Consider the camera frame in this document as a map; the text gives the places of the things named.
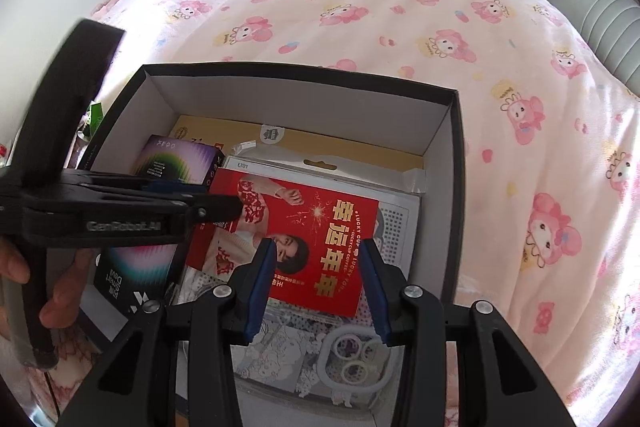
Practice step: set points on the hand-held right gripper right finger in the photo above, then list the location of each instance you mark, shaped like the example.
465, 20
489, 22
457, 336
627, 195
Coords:
375, 302

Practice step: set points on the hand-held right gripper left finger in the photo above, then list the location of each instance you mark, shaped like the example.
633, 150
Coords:
257, 292

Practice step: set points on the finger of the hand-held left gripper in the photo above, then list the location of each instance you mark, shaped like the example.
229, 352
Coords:
170, 185
220, 208

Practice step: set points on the purple and black small box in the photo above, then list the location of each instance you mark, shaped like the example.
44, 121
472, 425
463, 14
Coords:
175, 157

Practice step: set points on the red printed card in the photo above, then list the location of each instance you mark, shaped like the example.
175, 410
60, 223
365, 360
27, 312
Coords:
330, 232

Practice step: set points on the cartoon dotted craft packet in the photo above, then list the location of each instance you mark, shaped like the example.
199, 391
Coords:
397, 212

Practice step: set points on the black cardboard box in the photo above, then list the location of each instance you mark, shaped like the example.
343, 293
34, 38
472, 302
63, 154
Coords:
300, 107

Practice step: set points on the person's left hand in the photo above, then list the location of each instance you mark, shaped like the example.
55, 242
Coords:
67, 287

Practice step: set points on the line drawing craft sheet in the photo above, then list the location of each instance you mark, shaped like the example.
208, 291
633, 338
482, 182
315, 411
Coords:
280, 357

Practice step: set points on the green packet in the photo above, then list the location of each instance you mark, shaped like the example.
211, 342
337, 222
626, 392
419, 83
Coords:
92, 119

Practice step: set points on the black box with rainbow print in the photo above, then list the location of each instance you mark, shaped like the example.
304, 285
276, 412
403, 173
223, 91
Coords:
130, 272

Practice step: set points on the flat yellow box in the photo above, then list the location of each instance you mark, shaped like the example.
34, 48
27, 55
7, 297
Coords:
350, 148

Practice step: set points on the pink cartoon printed blanket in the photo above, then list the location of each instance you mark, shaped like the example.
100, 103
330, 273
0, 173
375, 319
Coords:
400, 7

